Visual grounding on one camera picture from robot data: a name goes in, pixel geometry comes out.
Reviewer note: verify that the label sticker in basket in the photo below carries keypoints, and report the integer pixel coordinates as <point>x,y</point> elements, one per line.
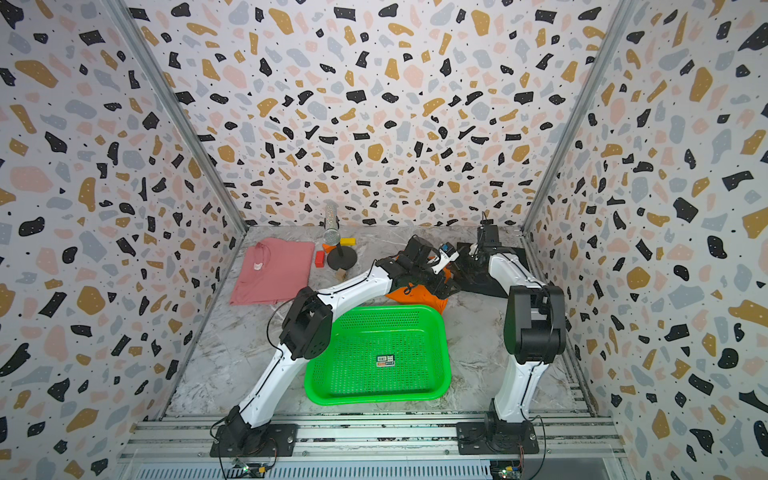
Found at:
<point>385,361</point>

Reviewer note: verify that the green plastic basket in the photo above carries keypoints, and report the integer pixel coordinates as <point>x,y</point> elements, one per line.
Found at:
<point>346,372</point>

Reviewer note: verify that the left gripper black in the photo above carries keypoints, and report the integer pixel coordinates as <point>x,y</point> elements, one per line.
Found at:
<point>446,290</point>

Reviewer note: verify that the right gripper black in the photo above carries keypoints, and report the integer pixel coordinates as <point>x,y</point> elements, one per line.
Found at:
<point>458,265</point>

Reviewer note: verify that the pink t-shirt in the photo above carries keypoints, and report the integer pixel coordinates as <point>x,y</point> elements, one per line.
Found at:
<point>273,271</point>

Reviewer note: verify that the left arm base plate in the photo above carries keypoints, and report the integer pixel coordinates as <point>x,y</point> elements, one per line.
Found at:
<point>268,440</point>

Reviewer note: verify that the black round disc stand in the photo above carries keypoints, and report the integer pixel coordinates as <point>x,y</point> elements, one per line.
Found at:
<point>341,256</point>

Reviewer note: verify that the orange t-shirt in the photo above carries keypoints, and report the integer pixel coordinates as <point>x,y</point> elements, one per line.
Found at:
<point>418,295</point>

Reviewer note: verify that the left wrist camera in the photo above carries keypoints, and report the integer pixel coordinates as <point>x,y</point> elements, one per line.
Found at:
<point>446,254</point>

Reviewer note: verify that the black folded t-shirt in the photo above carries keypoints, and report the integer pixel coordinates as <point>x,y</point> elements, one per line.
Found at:
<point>492,271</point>

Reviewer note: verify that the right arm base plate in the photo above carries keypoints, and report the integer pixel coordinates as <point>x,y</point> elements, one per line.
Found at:
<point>503,438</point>

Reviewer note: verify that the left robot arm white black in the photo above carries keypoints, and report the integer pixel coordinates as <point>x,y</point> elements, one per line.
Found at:
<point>306,330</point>

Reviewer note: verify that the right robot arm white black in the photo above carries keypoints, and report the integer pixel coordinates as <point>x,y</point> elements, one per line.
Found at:
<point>534,332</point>

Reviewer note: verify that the aluminium rail frame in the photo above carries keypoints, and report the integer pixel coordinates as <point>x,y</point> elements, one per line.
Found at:
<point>377,446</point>

